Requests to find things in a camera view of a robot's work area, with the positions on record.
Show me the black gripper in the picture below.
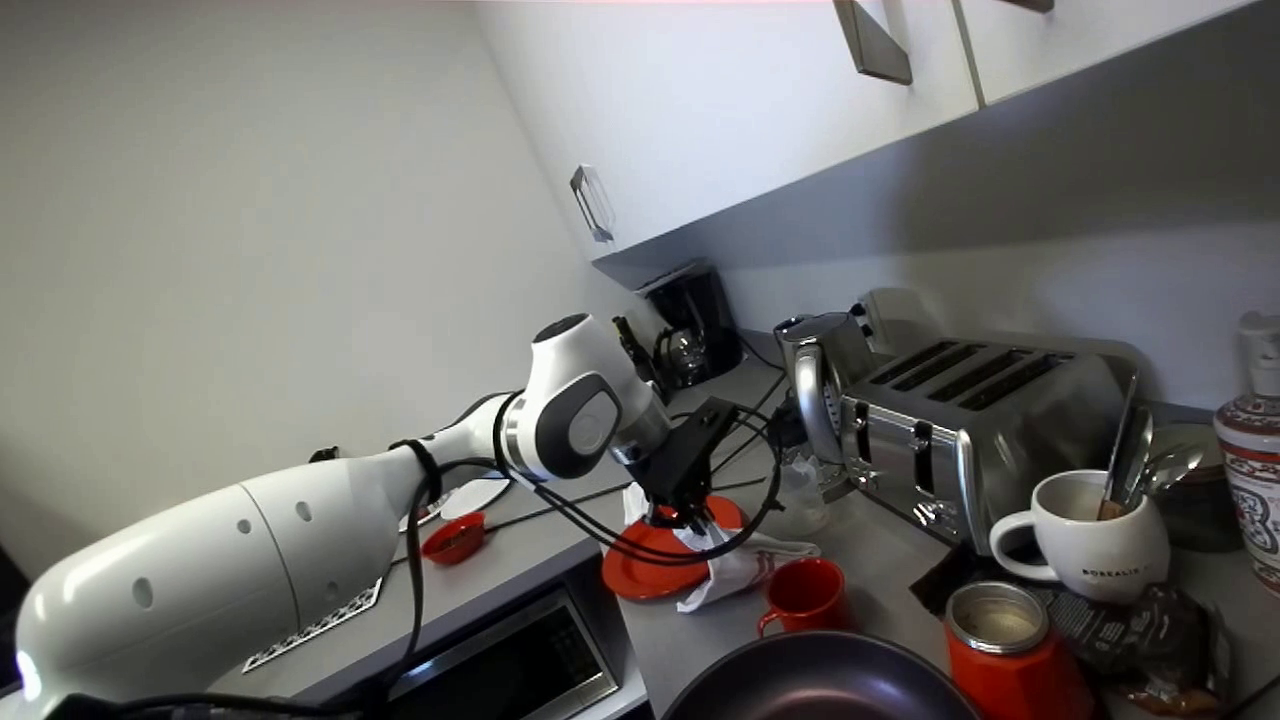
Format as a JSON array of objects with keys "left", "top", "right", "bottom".
[{"left": 640, "top": 397, "right": 747, "bottom": 540}]

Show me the black frying pan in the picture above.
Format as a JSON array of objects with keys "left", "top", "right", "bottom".
[{"left": 661, "top": 623, "right": 987, "bottom": 720}]

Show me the red plate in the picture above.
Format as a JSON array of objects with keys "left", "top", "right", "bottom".
[{"left": 594, "top": 493, "right": 750, "bottom": 609}]

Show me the clear plastic cup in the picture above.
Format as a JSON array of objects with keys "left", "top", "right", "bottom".
[{"left": 759, "top": 461, "right": 834, "bottom": 545}]

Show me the red cup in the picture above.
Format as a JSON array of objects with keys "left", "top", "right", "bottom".
[{"left": 750, "top": 553, "right": 851, "bottom": 642}]

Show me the black round base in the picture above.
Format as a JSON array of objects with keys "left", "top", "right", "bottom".
[{"left": 767, "top": 402, "right": 817, "bottom": 455}]

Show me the steel electric kettle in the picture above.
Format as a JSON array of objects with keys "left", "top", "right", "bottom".
[{"left": 774, "top": 285, "right": 942, "bottom": 472}]

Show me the black coffee machine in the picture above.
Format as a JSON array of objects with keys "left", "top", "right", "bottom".
[{"left": 644, "top": 265, "right": 747, "bottom": 393}]

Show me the small red object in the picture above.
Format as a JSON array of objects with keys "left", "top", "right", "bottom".
[{"left": 418, "top": 510, "right": 497, "bottom": 569}]

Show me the black coaster mat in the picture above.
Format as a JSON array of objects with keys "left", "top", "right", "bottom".
[{"left": 906, "top": 537, "right": 1023, "bottom": 619}]

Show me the silver four-slot toaster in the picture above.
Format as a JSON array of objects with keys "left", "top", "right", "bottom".
[{"left": 834, "top": 323, "right": 1141, "bottom": 561}]

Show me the red metal canister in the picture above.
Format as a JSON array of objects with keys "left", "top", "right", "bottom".
[{"left": 940, "top": 575, "right": 1099, "bottom": 720}]

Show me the white ceramic mug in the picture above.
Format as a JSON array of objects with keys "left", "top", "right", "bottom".
[{"left": 983, "top": 465, "right": 1174, "bottom": 609}]

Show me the white mesh trivet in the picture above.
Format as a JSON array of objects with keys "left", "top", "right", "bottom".
[{"left": 237, "top": 575, "right": 391, "bottom": 679}]

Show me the metal spoon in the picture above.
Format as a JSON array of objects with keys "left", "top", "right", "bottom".
[{"left": 1141, "top": 441, "right": 1209, "bottom": 505}]

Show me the patterned ceramic soap dispenser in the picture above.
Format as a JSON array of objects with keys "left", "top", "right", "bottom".
[{"left": 1209, "top": 316, "right": 1280, "bottom": 591}]

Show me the long black power cable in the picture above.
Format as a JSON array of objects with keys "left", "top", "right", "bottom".
[{"left": 490, "top": 368, "right": 791, "bottom": 537}]

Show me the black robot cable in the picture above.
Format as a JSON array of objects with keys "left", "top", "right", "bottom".
[{"left": 377, "top": 397, "right": 791, "bottom": 712}]

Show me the white wall cabinet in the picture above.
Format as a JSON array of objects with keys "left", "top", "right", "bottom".
[{"left": 470, "top": 0, "right": 1257, "bottom": 292}]

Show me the metal utensil handle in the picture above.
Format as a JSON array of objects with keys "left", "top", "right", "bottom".
[{"left": 1094, "top": 368, "right": 1147, "bottom": 519}]

